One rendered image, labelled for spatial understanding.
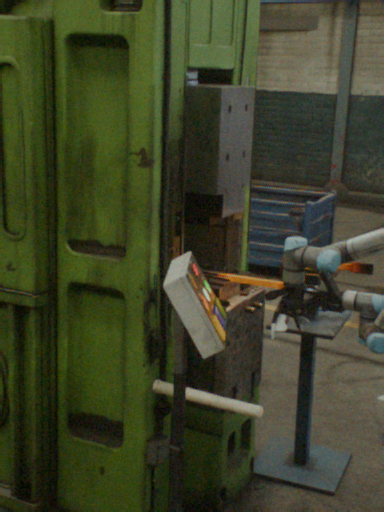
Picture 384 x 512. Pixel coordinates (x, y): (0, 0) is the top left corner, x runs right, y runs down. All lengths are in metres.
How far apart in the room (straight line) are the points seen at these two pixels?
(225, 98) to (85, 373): 1.24
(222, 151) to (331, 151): 8.24
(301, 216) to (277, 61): 4.95
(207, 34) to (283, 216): 3.94
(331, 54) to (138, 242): 8.50
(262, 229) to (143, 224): 4.22
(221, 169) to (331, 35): 8.28
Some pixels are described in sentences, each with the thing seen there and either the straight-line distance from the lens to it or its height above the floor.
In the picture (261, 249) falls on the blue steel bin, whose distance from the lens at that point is 7.11.
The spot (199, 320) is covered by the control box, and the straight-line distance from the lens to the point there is 2.55.
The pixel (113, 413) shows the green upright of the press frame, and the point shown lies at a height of 0.46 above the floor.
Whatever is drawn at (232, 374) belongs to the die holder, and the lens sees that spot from 3.29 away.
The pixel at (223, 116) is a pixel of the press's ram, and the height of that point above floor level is 1.66.
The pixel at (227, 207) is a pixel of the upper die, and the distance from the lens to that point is 3.13.
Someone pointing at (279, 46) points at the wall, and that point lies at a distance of 11.58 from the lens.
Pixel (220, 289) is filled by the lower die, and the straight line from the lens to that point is 3.18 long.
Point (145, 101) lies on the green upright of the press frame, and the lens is 2.86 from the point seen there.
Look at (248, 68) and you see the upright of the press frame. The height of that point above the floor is 1.83.
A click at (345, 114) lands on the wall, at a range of 11.11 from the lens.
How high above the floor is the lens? 1.86
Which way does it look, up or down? 15 degrees down
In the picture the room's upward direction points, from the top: 2 degrees clockwise
